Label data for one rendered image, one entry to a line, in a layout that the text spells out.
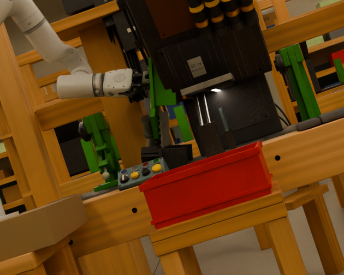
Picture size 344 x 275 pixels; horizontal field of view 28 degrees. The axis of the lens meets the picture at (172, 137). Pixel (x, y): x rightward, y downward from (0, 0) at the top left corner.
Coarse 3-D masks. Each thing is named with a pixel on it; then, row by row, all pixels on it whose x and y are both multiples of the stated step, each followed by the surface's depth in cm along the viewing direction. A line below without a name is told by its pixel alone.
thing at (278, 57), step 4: (276, 56) 240; (280, 56) 240; (276, 60) 240; (280, 60) 239; (276, 64) 241; (280, 64) 239; (276, 68) 241; (280, 68) 239; (284, 68) 240; (280, 72) 241; (284, 72) 240
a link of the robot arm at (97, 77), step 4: (96, 76) 236; (100, 76) 238; (96, 80) 235; (100, 80) 236; (96, 84) 235; (100, 84) 236; (96, 88) 236; (100, 88) 237; (96, 92) 236; (100, 92) 237; (96, 96) 239; (100, 96) 238
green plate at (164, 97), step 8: (152, 64) 225; (152, 72) 224; (152, 80) 224; (160, 80) 225; (152, 88) 224; (160, 88) 225; (152, 96) 224; (160, 96) 225; (168, 96) 225; (152, 104) 224; (160, 104) 225; (168, 104) 225; (176, 104) 225
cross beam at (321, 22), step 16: (304, 16) 262; (320, 16) 261; (336, 16) 260; (272, 32) 264; (288, 32) 263; (304, 32) 262; (320, 32) 262; (272, 48) 264; (48, 112) 277; (64, 112) 276; (80, 112) 275; (96, 112) 274; (48, 128) 277
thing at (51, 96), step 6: (138, 54) 932; (42, 90) 936; (48, 90) 979; (48, 96) 932; (54, 96) 931; (180, 102) 925; (162, 108) 925; (168, 108) 926; (174, 114) 926; (186, 114) 925; (174, 120) 924; (192, 132) 930; (174, 138) 968; (174, 144) 925
